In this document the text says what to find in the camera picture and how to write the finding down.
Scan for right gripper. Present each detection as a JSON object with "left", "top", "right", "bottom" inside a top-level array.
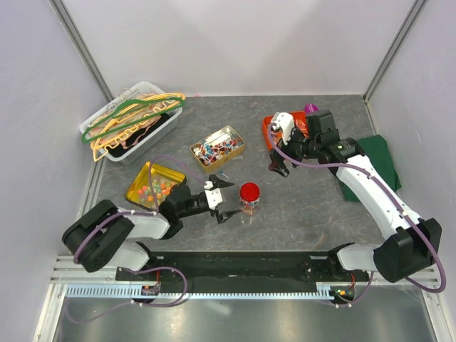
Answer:
[{"left": 269, "top": 124, "right": 321, "bottom": 177}]

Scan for clear plastic jar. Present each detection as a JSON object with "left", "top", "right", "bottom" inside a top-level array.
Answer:
[{"left": 239, "top": 197, "right": 260, "bottom": 216}]

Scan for red jar lid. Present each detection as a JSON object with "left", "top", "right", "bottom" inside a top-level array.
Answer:
[{"left": 239, "top": 182, "right": 261, "bottom": 202}]

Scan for orange box of lollipops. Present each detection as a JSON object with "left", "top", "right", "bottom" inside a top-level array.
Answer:
[{"left": 261, "top": 111, "right": 311, "bottom": 150}]

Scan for gold tin lollipops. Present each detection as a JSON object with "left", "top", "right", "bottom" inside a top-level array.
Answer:
[{"left": 190, "top": 125, "right": 245, "bottom": 174}]

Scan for purple plastic scoop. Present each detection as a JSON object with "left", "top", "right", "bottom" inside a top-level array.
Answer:
[{"left": 304, "top": 103, "right": 319, "bottom": 116}]

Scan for gold square tin star candies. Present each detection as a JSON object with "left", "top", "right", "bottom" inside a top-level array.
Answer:
[{"left": 125, "top": 162, "right": 187, "bottom": 211}]

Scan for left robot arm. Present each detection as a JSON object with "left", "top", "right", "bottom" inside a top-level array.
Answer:
[{"left": 61, "top": 175, "right": 239, "bottom": 280}]

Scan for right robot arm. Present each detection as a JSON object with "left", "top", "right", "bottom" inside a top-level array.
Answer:
[{"left": 266, "top": 110, "right": 446, "bottom": 286}]

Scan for loose lollipop on table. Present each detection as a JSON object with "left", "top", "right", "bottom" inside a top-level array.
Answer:
[{"left": 218, "top": 171, "right": 229, "bottom": 179}]

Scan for green cloth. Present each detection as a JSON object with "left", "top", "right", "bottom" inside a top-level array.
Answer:
[{"left": 357, "top": 135, "right": 402, "bottom": 192}]

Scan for orange wavy clothes hanger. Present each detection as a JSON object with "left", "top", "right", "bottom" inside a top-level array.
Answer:
[{"left": 87, "top": 101, "right": 173, "bottom": 154}]

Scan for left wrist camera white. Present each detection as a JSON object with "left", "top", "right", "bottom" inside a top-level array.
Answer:
[{"left": 204, "top": 189, "right": 224, "bottom": 210}]

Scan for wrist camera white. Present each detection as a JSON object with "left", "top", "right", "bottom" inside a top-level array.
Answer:
[
  {"left": 270, "top": 112, "right": 295, "bottom": 145},
  {"left": 204, "top": 189, "right": 224, "bottom": 210}
]

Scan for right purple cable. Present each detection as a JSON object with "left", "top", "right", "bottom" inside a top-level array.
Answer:
[{"left": 267, "top": 131, "right": 447, "bottom": 309}]

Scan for purple cable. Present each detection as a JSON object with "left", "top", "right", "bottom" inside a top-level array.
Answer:
[
  {"left": 267, "top": 131, "right": 447, "bottom": 309},
  {"left": 63, "top": 155, "right": 213, "bottom": 325}
]

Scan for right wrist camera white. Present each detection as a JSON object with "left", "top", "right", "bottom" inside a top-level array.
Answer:
[{"left": 270, "top": 112, "right": 295, "bottom": 145}]

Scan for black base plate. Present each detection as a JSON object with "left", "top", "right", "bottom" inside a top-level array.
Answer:
[{"left": 114, "top": 242, "right": 370, "bottom": 291}]

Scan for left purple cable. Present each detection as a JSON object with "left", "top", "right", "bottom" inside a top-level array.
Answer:
[{"left": 63, "top": 155, "right": 213, "bottom": 325}]

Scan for grey cable duct rail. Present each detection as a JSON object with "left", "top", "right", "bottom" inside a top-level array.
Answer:
[{"left": 65, "top": 284, "right": 335, "bottom": 301}]

